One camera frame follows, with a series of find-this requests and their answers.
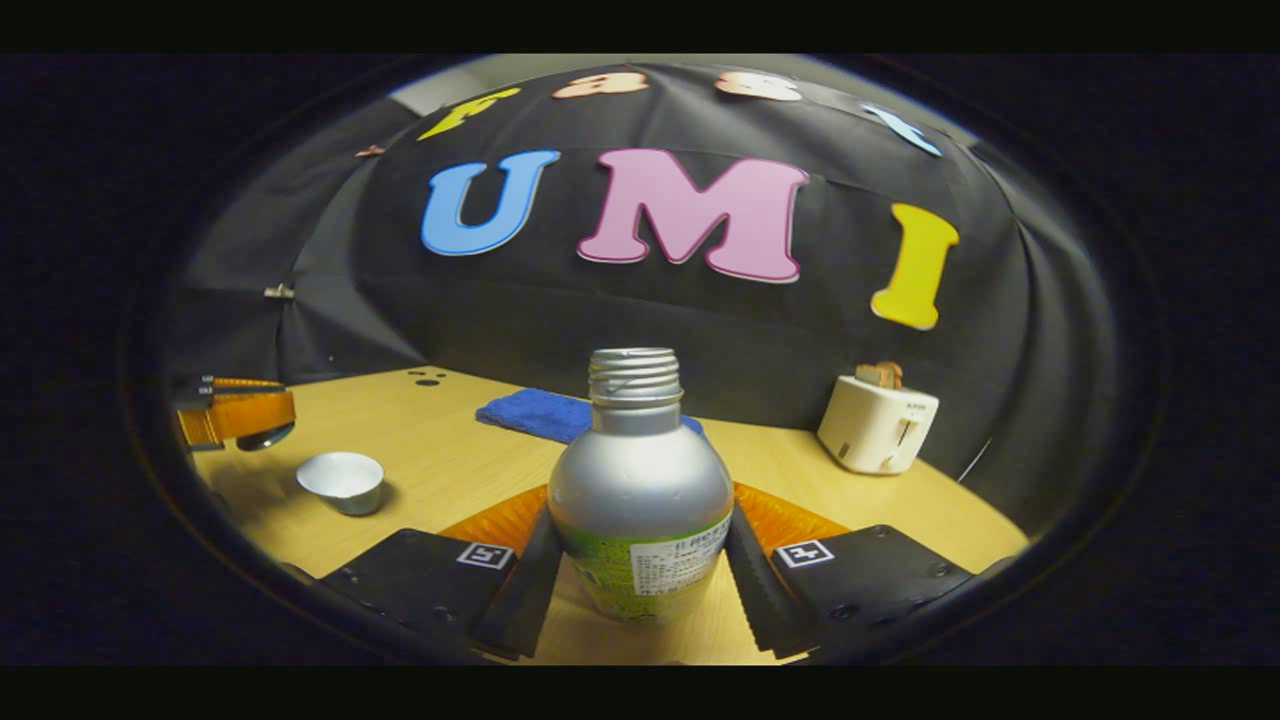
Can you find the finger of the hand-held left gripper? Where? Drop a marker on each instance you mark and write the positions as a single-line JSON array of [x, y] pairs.
[[240, 415], [245, 384]]

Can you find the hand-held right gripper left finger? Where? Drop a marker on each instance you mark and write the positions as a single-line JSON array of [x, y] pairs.
[[525, 600]]

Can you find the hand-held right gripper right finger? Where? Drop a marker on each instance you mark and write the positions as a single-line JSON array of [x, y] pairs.
[[760, 600]]

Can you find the white teacup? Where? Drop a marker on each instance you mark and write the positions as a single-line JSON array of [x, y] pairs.
[[340, 480]]

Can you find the silver water bottle green label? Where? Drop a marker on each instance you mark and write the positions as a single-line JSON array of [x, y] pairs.
[[640, 480]]

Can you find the silver clip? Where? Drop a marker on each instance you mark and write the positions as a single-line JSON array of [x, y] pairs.
[[279, 291]]

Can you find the blue cloth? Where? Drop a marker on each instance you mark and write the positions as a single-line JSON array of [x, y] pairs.
[[530, 412]]

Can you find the white toaster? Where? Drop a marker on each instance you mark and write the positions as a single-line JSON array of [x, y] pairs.
[[875, 425]]

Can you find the toast slice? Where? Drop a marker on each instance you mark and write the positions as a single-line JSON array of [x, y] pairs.
[[880, 375]]

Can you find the black backdrop cloth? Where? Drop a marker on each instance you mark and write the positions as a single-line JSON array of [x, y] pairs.
[[600, 320]]

